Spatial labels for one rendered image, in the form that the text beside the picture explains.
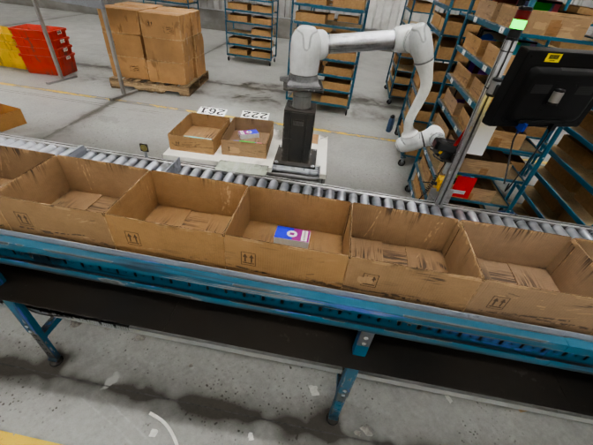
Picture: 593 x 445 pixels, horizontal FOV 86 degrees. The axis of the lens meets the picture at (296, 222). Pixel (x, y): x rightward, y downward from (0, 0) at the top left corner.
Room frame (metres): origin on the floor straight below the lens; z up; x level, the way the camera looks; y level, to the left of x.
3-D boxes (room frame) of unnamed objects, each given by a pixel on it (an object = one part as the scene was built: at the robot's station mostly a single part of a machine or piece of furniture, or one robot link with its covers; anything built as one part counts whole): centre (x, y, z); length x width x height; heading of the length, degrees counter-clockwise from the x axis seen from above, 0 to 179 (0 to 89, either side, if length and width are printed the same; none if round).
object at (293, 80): (1.87, 0.07, 1.23); 0.22 x 0.18 x 0.06; 95
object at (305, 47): (1.88, 0.05, 1.37); 0.18 x 0.16 x 0.22; 5
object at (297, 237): (0.91, 0.01, 0.90); 0.13 x 0.07 x 0.04; 85
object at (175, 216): (0.88, 0.40, 0.96); 0.39 x 0.29 x 0.17; 85
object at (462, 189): (1.53, -0.85, 0.85); 0.16 x 0.01 x 0.13; 85
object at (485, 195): (2.12, -1.20, 0.59); 0.40 x 0.30 x 0.10; 173
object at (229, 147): (1.98, 0.37, 0.80); 0.38 x 0.28 x 0.10; 0
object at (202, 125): (1.96, 0.69, 0.80); 0.38 x 0.28 x 0.10; 177
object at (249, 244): (0.85, 0.01, 0.96); 0.39 x 0.29 x 0.17; 85
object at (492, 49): (2.12, -1.20, 1.39); 0.40 x 0.30 x 0.10; 174
